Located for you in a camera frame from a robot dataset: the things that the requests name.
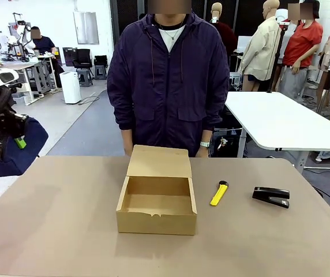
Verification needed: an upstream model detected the navy blue zipper pouch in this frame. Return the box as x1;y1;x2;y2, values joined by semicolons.
0;116;50;178

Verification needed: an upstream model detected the person's right hand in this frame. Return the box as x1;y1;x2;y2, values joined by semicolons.
123;139;135;157

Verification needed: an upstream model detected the grey background workbench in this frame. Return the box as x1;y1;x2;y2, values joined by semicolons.
0;54;57;106

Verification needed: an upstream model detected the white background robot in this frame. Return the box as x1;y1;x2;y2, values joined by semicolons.
7;12;36;62

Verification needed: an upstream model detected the mannequin in dark red top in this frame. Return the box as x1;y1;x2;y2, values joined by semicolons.
210;2;238;72

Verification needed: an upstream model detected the white background monitor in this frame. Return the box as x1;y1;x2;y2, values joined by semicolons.
237;35;254;55

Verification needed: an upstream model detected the black office chair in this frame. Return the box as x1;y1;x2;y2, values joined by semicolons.
72;48;93;70

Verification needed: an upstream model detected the grey metal wall cabinet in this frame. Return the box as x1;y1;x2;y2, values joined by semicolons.
73;11;100;45

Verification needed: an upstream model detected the grey plastic stool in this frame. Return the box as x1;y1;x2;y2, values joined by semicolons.
93;65;108;81
76;68;94;88

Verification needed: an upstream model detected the black equipment cart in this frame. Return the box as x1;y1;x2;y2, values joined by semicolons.
212;109;243;158

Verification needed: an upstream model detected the person in purple jacket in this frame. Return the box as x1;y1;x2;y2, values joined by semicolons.
106;11;230;158

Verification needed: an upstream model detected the white air purifier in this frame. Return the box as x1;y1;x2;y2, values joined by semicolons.
59;71;82;104

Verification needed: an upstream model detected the seated person in black shirt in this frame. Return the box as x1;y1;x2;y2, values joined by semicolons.
30;26;65;88

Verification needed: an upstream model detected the mannequin in beige jacket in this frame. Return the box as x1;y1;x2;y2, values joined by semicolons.
238;0;283;93

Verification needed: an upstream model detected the white folding table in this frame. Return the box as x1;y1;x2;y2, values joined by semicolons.
224;91;330;181

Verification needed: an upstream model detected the yellow utility knife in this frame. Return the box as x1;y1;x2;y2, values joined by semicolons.
209;180;230;207

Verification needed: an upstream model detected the black stapler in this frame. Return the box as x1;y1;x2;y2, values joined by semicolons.
252;186;291;209

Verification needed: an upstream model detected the person's left hand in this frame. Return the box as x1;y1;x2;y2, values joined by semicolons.
196;146;211;159

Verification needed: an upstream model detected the brown cardboard box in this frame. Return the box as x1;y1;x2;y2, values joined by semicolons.
115;144;198;236

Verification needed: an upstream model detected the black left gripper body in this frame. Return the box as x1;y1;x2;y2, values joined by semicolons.
0;112;28;162

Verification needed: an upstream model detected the black floor cable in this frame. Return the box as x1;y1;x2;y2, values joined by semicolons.
311;184;330;206

